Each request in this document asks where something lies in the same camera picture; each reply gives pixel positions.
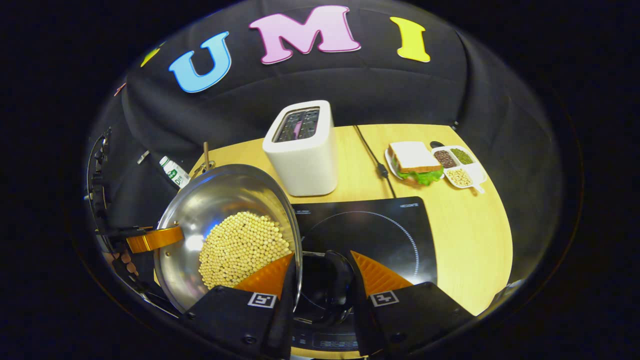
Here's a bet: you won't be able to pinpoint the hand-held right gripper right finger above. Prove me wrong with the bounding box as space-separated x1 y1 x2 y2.
350 250 476 357

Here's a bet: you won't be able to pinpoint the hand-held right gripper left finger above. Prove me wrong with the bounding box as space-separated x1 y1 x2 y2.
181 252 299 360

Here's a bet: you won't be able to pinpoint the steel pot with black handles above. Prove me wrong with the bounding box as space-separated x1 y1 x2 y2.
152 163 357 327

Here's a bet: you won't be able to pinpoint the black induction cooktop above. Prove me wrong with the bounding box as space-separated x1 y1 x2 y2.
290 196 439 351

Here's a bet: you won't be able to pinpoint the pile of yellow soybeans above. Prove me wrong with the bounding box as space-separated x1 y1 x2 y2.
198 211 293 290

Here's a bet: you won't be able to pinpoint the clear plastic bottle green label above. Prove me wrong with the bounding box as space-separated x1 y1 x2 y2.
159 156 191 189

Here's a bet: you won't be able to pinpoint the white toaster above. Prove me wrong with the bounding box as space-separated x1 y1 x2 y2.
262 100 339 197

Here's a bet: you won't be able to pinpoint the sandwich with lettuce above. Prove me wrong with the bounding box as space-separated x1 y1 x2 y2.
389 141 445 187

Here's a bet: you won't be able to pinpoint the white divided dish of beans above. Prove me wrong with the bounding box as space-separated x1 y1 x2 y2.
431 145 488 195

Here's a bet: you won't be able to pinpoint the wire mesh utensil basket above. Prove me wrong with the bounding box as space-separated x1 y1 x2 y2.
190 160 217 178

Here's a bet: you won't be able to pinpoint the black power cable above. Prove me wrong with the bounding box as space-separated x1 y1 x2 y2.
353 125 397 198

